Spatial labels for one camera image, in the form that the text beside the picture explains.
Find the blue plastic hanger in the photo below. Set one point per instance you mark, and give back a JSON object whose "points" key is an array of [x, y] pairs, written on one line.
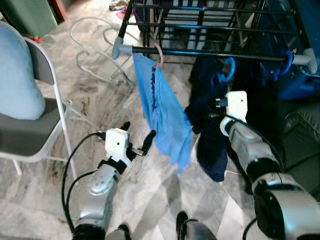
{"points": [[286, 62], [231, 67]]}

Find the navy blue shirt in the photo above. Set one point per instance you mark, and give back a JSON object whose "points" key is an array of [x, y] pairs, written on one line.
{"points": [[210, 145]]}

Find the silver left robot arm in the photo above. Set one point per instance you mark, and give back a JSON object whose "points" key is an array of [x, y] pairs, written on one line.
{"points": [[97, 187]]}

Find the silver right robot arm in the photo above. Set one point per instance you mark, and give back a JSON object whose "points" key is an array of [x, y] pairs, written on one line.
{"points": [[260, 165]]}

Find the pink plastic hanger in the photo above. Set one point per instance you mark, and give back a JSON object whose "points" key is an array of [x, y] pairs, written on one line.
{"points": [[159, 52]]}

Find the light blue shirt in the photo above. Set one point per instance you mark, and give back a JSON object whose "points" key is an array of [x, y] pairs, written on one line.
{"points": [[165, 110]]}

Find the dark hanging garment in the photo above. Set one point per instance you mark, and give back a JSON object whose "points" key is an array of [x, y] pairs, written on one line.
{"points": [[260, 115]]}

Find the black clothes rack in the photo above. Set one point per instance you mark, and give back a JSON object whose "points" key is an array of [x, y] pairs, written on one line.
{"points": [[200, 52]]}

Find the grey left robot leg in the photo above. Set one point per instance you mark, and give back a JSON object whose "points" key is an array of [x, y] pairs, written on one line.
{"points": [[119, 233]]}

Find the grey robot leg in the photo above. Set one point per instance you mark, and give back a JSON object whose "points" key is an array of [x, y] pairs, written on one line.
{"points": [[119, 233], [195, 229]]}

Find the dark grey sofa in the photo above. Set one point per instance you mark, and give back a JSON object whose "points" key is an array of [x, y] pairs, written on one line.
{"points": [[302, 145]]}

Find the grey folding chair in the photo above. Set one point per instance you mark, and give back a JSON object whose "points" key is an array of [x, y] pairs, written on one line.
{"points": [[30, 135]]}

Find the grey right robot leg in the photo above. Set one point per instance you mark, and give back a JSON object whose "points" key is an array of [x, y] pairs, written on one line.
{"points": [[195, 229]]}

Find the pink floor item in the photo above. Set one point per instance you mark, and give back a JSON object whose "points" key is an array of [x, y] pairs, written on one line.
{"points": [[124, 13]]}

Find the dark blue hanging cloth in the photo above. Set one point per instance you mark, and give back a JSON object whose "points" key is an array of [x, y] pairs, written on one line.
{"points": [[305, 30]]}

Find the light blue pillow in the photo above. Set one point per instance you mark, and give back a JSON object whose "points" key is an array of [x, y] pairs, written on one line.
{"points": [[17, 75]]}

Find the small red floor item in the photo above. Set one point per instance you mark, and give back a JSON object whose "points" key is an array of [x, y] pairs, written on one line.
{"points": [[35, 39]]}

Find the brown wooden furniture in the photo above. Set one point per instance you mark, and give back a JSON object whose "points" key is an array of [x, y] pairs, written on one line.
{"points": [[59, 10]]}

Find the dark green panel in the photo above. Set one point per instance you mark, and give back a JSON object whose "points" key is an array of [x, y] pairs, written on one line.
{"points": [[30, 15]]}

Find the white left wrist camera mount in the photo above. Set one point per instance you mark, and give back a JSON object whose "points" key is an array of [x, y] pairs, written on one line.
{"points": [[116, 141]]}

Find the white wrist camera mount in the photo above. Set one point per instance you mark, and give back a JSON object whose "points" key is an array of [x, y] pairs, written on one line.
{"points": [[237, 105], [116, 141]]}

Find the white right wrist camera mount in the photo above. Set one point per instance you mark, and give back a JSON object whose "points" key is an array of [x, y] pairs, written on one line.
{"points": [[237, 105]]}

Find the white tube frame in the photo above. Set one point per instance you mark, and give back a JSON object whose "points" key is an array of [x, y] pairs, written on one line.
{"points": [[90, 50]]}

